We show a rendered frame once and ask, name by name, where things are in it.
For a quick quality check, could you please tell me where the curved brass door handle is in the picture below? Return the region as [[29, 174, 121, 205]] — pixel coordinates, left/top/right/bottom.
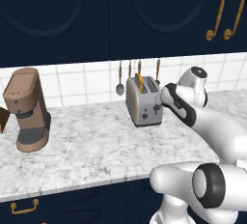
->
[[206, 0, 228, 42], [223, 0, 247, 42]]

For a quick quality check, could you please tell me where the silver toaster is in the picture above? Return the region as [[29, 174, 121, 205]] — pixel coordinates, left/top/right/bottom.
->
[[124, 75, 165, 128]]

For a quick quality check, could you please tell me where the dark toaster lever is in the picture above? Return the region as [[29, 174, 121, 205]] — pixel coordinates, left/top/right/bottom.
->
[[153, 103, 162, 116]]

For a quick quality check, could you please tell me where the hanging metal spoon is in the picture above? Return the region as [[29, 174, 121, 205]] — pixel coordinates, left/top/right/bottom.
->
[[115, 61, 125, 98]]

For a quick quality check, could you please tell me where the navy drawer front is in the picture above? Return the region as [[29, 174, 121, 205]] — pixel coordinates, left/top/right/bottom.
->
[[0, 182, 130, 224]]

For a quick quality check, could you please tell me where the yellow bread slice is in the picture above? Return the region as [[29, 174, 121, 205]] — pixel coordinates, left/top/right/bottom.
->
[[134, 72, 145, 95]]

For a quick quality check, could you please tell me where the brown wooden object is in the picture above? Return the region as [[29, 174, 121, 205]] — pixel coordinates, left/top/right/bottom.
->
[[0, 106, 11, 134]]

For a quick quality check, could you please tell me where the navy base cupboard door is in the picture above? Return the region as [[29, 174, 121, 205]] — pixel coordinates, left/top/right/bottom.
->
[[127, 177, 165, 224]]

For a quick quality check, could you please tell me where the brown coffee machine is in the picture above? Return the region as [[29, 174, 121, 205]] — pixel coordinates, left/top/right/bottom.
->
[[2, 67, 52, 154]]

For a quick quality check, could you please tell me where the brass drawer handle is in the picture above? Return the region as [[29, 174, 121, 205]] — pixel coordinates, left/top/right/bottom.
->
[[10, 198, 40, 215]]

